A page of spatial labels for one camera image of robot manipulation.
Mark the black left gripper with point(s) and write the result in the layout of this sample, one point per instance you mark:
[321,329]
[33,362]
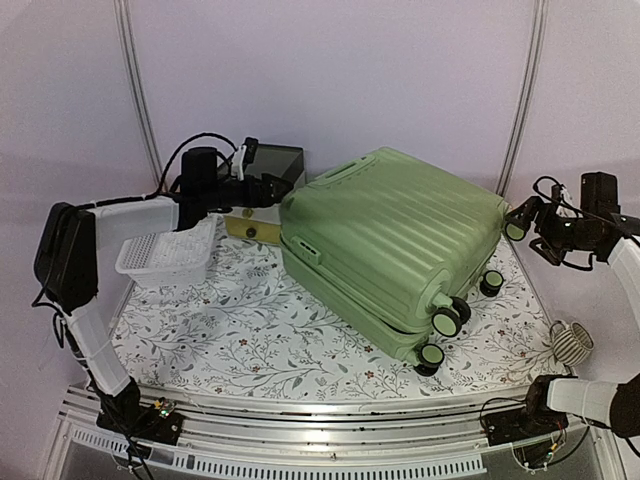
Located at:
[264,198]

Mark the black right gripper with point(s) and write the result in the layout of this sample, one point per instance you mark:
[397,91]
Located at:
[532,205]

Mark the drawer cabinet with dark top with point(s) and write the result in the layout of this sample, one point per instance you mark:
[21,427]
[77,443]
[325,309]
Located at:
[276,170]

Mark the white plastic mesh basket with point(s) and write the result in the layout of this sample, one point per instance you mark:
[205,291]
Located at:
[169,259]

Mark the green hard-shell suitcase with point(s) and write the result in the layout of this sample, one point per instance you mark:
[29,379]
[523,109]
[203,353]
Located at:
[392,245]

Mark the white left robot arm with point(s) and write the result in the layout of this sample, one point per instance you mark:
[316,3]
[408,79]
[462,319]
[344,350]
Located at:
[66,268]

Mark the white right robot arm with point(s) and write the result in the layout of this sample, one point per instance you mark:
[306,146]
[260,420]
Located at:
[539,421]

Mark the floral white tablecloth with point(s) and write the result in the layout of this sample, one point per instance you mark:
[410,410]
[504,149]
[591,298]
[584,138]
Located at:
[249,330]

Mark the aluminium front rail frame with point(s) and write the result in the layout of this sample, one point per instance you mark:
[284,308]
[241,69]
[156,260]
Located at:
[254,438]

